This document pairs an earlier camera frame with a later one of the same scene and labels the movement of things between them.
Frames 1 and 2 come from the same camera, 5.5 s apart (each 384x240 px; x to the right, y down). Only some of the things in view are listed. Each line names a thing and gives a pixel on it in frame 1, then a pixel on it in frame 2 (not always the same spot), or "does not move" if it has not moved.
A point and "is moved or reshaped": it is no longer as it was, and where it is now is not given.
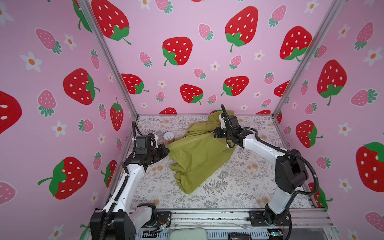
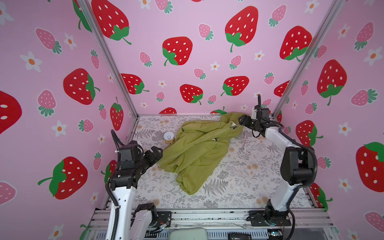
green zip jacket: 198,155 is moved or reshaped
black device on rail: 239,236 does not move
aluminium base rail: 290,218 does not move
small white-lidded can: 168,137 does not move
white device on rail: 188,234 does not move
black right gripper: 217,132 -> 246,123
